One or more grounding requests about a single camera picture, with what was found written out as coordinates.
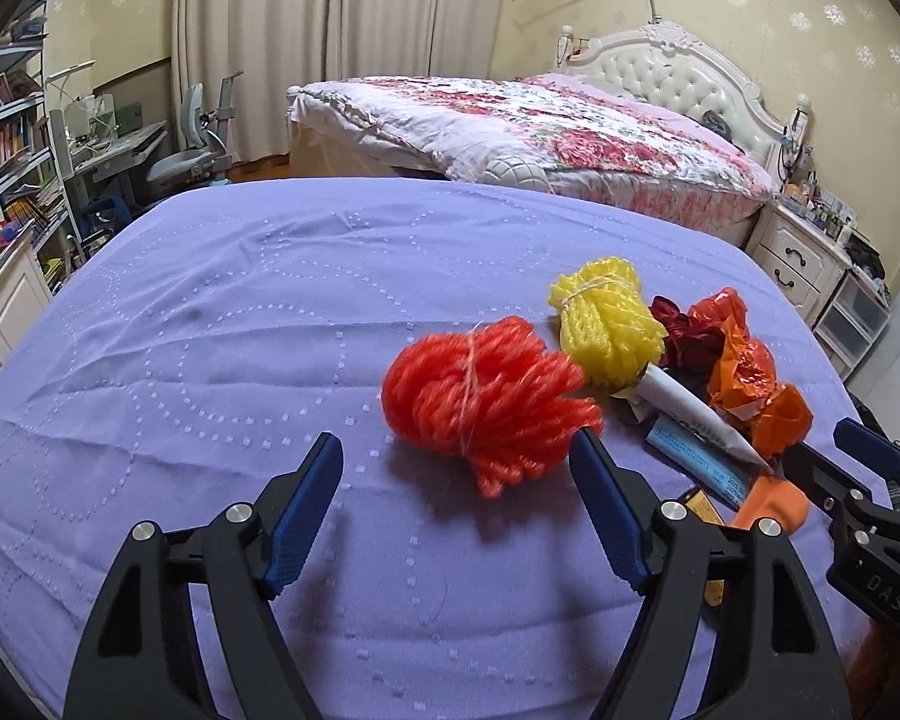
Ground orange foam net bundle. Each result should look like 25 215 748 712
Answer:
381 317 605 500

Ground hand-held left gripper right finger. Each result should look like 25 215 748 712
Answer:
570 427 852 720

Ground white cabinet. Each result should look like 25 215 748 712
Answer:
0 240 53 361

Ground blue cardboard box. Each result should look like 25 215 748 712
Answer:
645 416 766 515

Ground beige curtains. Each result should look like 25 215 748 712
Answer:
171 0 507 166

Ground grey stand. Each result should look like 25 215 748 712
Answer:
208 71 245 166

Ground white tufted headboard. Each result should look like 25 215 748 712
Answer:
551 21 811 158

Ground bottles on nightstand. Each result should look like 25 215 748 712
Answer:
784 165 860 230

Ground black bag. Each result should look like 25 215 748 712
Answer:
844 229 890 280

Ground white paper tube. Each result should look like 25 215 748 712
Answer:
615 364 773 475

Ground orange plastic cap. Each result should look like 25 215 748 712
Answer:
731 476 809 537

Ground plastic drawer unit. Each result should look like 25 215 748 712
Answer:
814 270 893 361

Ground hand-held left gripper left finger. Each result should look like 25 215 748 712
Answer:
64 431 344 720

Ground white nightstand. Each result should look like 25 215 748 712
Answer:
746 195 856 308

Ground yellow foam net bundle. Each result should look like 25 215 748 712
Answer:
547 257 668 391

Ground bookshelf with books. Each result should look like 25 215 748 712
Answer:
0 0 76 241

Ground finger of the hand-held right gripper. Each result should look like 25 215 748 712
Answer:
832 418 900 511
784 442 880 533

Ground yellow black packet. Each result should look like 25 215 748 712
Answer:
679 487 730 608

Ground dark red scrunchie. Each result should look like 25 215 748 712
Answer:
649 296 725 376

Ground grey desk chair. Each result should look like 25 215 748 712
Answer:
146 82 230 203

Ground orange plastic bag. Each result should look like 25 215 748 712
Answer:
688 286 815 458

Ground bed with floral quilt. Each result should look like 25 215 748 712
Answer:
289 73 785 222

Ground person's right forearm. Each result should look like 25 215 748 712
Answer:
846 615 887 720

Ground grey study desk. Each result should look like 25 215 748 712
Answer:
67 124 170 192

